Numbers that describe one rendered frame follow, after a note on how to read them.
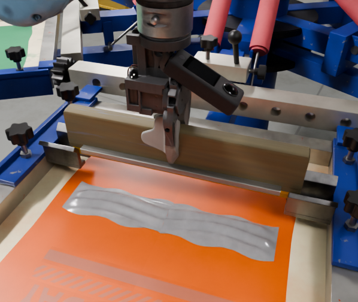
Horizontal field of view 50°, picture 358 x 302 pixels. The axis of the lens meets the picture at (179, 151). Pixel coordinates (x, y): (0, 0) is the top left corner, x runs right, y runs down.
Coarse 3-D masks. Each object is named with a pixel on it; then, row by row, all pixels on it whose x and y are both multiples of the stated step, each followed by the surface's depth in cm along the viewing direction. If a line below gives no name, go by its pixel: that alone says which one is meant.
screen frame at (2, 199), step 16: (128, 112) 84; (208, 128) 79; (224, 128) 79; (240, 128) 79; (256, 128) 79; (304, 144) 75; (320, 144) 75; (320, 160) 75; (32, 176) 69; (0, 192) 64; (16, 192) 66; (0, 208) 63; (0, 224) 63; (336, 272) 52; (352, 272) 52; (336, 288) 50; (352, 288) 50
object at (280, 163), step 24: (72, 120) 66; (96, 120) 64; (120, 120) 63; (144, 120) 63; (72, 144) 70; (96, 144) 68; (120, 144) 66; (144, 144) 64; (192, 144) 61; (216, 144) 60; (240, 144) 59; (264, 144) 58; (288, 144) 58; (216, 168) 63; (240, 168) 61; (264, 168) 60; (288, 168) 58
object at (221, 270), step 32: (192, 192) 69; (224, 192) 69; (256, 192) 69; (288, 224) 64; (160, 256) 58; (192, 256) 58; (224, 256) 58; (288, 256) 58; (224, 288) 54; (256, 288) 54
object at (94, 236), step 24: (96, 168) 75; (120, 168) 75; (144, 168) 75; (72, 192) 69; (144, 192) 69; (168, 192) 69; (48, 216) 65; (72, 216) 65; (96, 216) 65; (24, 240) 61; (48, 240) 61; (72, 240) 61; (96, 240) 61; (120, 240) 61; (144, 240) 61; (0, 264) 57; (24, 264) 57; (120, 264) 57; (144, 264) 57; (0, 288) 54
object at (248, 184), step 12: (108, 156) 67; (120, 156) 66; (132, 156) 66; (156, 168) 65; (168, 168) 64; (180, 168) 64; (192, 168) 64; (216, 180) 62; (228, 180) 62; (240, 180) 62; (252, 180) 62; (264, 192) 61; (276, 192) 60
